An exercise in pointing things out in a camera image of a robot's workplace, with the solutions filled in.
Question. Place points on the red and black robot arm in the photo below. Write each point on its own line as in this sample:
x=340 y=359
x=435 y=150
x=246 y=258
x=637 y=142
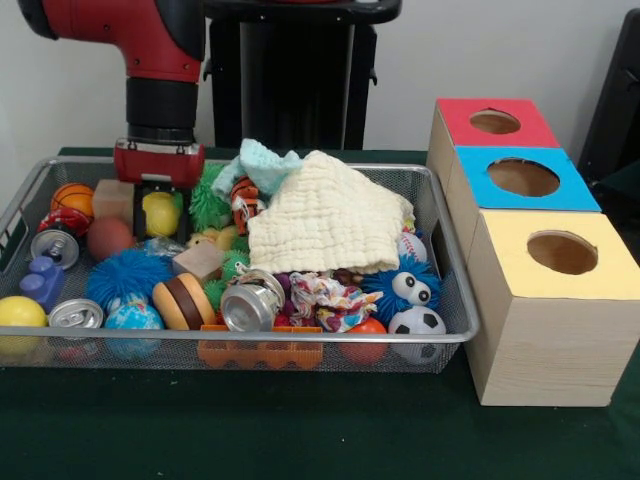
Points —
x=160 y=60

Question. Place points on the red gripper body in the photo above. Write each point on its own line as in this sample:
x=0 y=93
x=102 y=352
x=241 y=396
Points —
x=160 y=160

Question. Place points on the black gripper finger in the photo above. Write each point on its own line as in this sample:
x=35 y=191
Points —
x=139 y=212
x=183 y=215

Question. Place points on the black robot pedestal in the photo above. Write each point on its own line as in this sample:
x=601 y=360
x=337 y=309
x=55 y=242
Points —
x=300 y=75

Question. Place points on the green puffer ball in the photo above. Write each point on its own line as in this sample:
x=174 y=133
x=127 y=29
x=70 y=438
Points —
x=207 y=205

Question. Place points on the yellow tennis ball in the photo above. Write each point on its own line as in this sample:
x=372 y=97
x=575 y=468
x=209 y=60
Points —
x=161 y=215

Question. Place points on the crushed drink can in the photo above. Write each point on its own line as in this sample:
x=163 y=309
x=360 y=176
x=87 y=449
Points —
x=250 y=305

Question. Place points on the orange basketball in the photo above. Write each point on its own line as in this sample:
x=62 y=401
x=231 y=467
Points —
x=72 y=197

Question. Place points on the crushed clear plastic bottle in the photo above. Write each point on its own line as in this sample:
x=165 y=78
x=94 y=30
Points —
x=162 y=246

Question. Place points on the soccer ball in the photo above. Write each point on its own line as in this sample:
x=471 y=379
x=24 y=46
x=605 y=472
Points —
x=417 y=325

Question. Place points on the mint green cloth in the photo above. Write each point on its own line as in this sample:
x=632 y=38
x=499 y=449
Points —
x=260 y=165

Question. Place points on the toy hamburger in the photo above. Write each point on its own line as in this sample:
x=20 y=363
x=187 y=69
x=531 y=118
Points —
x=182 y=300

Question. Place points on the blue puffer ball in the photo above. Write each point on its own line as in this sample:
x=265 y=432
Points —
x=380 y=290

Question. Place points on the black chair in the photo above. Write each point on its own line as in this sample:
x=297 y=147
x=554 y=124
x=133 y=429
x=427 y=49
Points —
x=615 y=100

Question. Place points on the wooden box with three holes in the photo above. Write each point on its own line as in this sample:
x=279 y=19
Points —
x=545 y=350

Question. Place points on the dark green table cloth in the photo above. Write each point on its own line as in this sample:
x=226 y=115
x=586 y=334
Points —
x=625 y=185
x=300 y=425

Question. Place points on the cream waffle cloth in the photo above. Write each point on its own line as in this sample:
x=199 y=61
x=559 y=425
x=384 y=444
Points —
x=325 y=220

